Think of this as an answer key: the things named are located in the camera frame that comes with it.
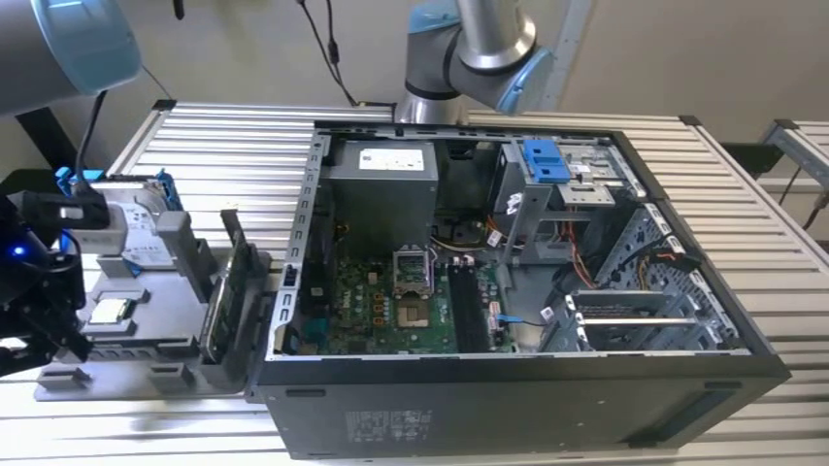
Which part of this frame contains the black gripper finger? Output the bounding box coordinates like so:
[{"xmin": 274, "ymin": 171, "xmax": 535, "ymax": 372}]
[
  {"xmin": 0, "ymin": 338, "xmax": 51, "ymax": 381},
  {"xmin": 24, "ymin": 300, "xmax": 93, "ymax": 364}
]

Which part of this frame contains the RAM stick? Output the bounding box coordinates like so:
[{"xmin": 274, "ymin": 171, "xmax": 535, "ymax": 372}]
[{"xmin": 89, "ymin": 340, "xmax": 196, "ymax": 353}]

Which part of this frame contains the black RAM slot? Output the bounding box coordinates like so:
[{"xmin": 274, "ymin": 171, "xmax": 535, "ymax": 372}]
[
  {"xmin": 455, "ymin": 259, "xmax": 475, "ymax": 353},
  {"xmin": 460, "ymin": 259, "xmax": 483, "ymax": 353},
  {"xmin": 448, "ymin": 259, "xmax": 467, "ymax": 353}
]

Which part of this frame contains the silver CPU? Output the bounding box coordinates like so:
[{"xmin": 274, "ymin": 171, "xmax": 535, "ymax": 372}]
[{"xmin": 87, "ymin": 298, "xmax": 137, "ymax": 325}]

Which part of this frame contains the grey parts rack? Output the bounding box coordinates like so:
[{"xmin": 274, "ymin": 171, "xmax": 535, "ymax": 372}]
[{"xmin": 32, "ymin": 208, "xmax": 278, "ymax": 403}]

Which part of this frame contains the hard disk in blue carrier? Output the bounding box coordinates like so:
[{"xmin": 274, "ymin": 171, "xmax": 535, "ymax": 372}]
[{"xmin": 55, "ymin": 166, "xmax": 183, "ymax": 281}]

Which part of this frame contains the green graphics card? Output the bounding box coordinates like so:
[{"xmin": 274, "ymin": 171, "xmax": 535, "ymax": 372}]
[{"xmin": 198, "ymin": 208, "xmax": 260, "ymax": 365}]

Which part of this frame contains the black slanted beam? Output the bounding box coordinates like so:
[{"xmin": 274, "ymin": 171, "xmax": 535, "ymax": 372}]
[{"xmin": 16, "ymin": 106, "xmax": 80, "ymax": 171}]

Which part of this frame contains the green motherboard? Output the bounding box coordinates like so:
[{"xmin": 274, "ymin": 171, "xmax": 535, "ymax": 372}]
[{"xmin": 283, "ymin": 251, "xmax": 519, "ymax": 355}]

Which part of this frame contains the CPU socket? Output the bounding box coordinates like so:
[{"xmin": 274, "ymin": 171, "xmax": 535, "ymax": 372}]
[{"xmin": 395, "ymin": 298, "xmax": 434, "ymax": 330}]

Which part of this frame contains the grey power supply unit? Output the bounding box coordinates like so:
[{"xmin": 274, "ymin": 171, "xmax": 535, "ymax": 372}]
[{"xmin": 322, "ymin": 140, "xmax": 440, "ymax": 258}]

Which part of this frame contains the black open PC case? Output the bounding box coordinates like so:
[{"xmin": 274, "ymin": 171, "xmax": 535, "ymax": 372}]
[{"xmin": 243, "ymin": 118, "xmax": 793, "ymax": 461}]

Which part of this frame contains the blue plastic drive latch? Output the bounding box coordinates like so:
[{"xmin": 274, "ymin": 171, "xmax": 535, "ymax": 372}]
[{"xmin": 522, "ymin": 138, "xmax": 570, "ymax": 185}]

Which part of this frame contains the metal drive cage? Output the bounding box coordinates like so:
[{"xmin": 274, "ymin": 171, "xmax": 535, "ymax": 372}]
[{"xmin": 491, "ymin": 134, "xmax": 649, "ymax": 266}]

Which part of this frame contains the metal disk bay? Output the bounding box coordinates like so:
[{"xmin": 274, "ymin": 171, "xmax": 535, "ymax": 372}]
[{"xmin": 541, "ymin": 288, "xmax": 746, "ymax": 353}]

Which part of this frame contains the black power connector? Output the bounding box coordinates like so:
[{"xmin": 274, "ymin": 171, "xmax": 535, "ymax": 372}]
[{"xmin": 650, "ymin": 248, "xmax": 702, "ymax": 274}]

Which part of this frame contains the black box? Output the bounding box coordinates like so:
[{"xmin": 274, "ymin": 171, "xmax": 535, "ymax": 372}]
[{"xmin": 717, "ymin": 141, "xmax": 786, "ymax": 174}]

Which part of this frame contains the aluminium slat side table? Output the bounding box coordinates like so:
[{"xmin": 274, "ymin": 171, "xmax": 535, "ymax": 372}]
[{"xmin": 754, "ymin": 117, "xmax": 829, "ymax": 195}]

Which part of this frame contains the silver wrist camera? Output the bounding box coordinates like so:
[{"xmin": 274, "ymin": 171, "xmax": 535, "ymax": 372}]
[{"xmin": 21, "ymin": 190, "xmax": 129, "ymax": 254}]

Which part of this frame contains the black camera cable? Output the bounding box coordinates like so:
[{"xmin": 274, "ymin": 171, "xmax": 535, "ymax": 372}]
[{"xmin": 71, "ymin": 89, "xmax": 109, "ymax": 195}]

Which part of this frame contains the metal socket cover frame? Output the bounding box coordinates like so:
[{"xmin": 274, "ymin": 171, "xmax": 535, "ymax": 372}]
[{"xmin": 392, "ymin": 245, "xmax": 434, "ymax": 297}]

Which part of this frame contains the multicolour power wire bundle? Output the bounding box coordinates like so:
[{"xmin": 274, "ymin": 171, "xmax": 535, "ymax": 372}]
[{"xmin": 426, "ymin": 213, "xmax": 513, "ymax": 253}]

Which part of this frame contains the black cable with ferrite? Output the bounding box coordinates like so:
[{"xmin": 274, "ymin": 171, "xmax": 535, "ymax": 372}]
[{"xmin": 295, "ymin": 0, "xmax": 364, "ymax": 107}]

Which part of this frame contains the blue data cable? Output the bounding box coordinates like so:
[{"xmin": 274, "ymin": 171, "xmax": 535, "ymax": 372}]
[{"xmin": 494, "ymin": 313, "xmax": 565, "ymax": 327}]

